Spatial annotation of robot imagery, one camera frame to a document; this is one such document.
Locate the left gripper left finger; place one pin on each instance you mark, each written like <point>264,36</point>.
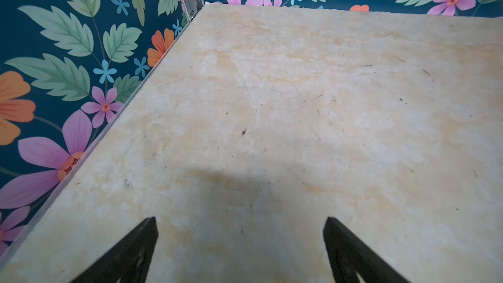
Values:
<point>129,260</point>

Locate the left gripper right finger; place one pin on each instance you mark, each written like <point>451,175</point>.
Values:
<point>351,260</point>

